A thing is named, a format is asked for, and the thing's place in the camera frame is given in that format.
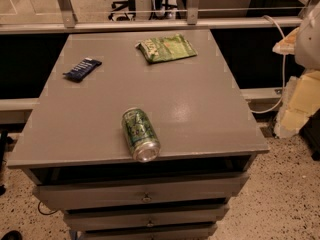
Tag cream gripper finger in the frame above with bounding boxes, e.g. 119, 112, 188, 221
272, 28, 299, 55
274, 70, 320, 138

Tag green jalapeno chip bag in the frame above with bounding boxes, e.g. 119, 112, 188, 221
136, 34, 197, 64

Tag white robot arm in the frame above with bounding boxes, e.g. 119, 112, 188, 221
272, 2, 320, 138

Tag green soda can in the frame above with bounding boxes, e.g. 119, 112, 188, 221
122, 108, 161, 163

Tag bottom grey drawer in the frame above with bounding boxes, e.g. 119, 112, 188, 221
83, 222, 217, 240

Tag grey drawer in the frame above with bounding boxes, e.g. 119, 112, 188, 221
83, 222, 217, 240
34, 173, 249, 210
64, 203, 229, 231

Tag black office chair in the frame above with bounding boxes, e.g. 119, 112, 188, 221
108, 0, 136, 21

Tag dark blue snack bar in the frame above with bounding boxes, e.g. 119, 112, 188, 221
64, 58, 102, 83

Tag grey drawer cabinet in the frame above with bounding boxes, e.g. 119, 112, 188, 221
8, 30, 268, 240

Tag middle grey drawer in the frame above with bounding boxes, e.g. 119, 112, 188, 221
64, 203, 229, 231

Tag top grey drawer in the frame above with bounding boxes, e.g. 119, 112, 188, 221
34, 173, 249, 210

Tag black shoe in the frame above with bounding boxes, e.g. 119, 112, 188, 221
1, 230, 23, 240

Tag white cable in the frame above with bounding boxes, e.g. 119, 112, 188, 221
250, 14, 288, 115

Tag metal railing frame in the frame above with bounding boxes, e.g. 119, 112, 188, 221
0, 0, 319, 34

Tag black cable on floor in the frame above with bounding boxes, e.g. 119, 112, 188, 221
37, 201, 60, 216

